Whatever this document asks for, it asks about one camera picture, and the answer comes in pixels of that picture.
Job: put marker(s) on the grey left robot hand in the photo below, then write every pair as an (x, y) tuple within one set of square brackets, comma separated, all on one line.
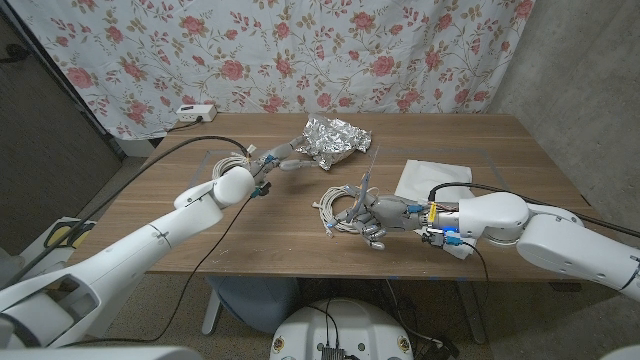
[(280, 154)]

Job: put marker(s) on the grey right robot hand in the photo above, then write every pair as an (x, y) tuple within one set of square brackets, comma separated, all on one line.
[(395, 215)]

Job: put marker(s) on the aluminum foil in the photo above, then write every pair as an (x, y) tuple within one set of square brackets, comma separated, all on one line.
[(335, 140)]

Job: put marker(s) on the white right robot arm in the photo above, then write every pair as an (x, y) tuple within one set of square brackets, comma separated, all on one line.
[(565, 245)]

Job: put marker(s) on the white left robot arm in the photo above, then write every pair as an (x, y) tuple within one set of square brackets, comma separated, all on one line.
[(125, 255)]

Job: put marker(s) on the white towel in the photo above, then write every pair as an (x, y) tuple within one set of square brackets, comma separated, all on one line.
[(430, 175)]

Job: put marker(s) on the white power strip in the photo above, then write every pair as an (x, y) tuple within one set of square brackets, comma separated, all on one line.
[(197, 113)]

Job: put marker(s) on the floral print backdrop curtain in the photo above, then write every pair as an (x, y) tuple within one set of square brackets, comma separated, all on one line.
[(300, 60)]

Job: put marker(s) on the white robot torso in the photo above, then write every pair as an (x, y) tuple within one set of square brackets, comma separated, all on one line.
[(350, 325)]

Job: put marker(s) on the grey table leg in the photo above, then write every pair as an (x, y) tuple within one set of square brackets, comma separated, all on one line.
[(472, 315)]

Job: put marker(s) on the black adapter on floor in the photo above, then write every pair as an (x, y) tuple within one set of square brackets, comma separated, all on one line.
[(442, 349)]

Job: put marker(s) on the blue grey stool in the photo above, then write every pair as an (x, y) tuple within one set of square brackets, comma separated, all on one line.
[(255, 300)]

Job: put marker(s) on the white table leg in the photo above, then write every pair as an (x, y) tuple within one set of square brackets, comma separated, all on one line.
[(211, 312)]

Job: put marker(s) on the white floor board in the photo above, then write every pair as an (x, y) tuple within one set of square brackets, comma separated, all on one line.
[(32, 252)]

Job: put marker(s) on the person in grey clothes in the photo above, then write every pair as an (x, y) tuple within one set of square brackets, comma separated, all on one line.
[(7, 267)]

